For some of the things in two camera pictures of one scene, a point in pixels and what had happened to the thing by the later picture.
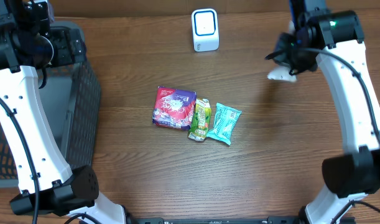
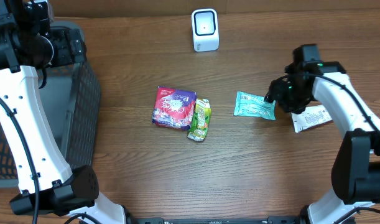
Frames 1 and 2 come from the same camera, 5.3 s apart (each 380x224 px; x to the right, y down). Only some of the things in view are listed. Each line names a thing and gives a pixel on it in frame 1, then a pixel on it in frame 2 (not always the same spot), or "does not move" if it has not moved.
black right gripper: x=289 y=55 to x=273 y=93
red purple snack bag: x=174 y=108 does not move
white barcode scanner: x=205 y=28 does not move
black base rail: x=138 y=219 does not move
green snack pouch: x=201 y=120 does not move
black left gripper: x=69 y=45 does not move
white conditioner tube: x=282 y=73 to x=311 y=116
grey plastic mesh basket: x=71 y=98 does not move
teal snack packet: x=225 y=118 to x=250 y=104
